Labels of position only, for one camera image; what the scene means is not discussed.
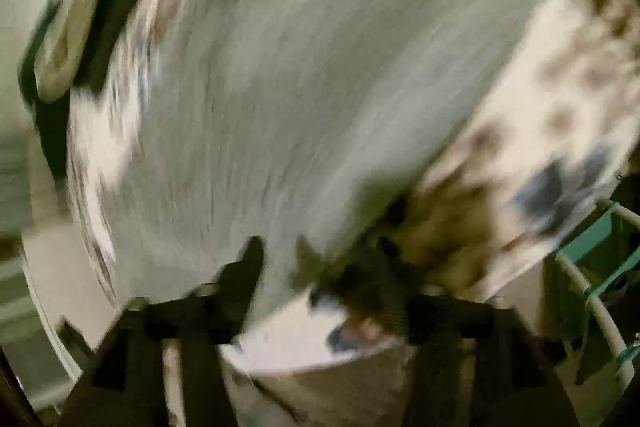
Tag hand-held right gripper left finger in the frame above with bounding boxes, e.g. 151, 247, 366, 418
57, 236, 266, 427

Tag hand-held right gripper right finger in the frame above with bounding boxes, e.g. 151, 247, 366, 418
292, 234, 581, 427

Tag grey pants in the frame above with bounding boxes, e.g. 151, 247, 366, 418
67, 0, 556, 343

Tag white printed bedsheet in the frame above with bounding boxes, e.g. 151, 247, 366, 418
65, 0, 640, 368

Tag dark cloth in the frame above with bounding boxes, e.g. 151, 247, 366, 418
17, 0, 156, 178

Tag cream cloth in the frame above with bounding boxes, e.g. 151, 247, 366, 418
32, 0, 101, 102

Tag white rack with teal straps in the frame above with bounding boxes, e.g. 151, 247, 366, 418
555, 199, 640, 388

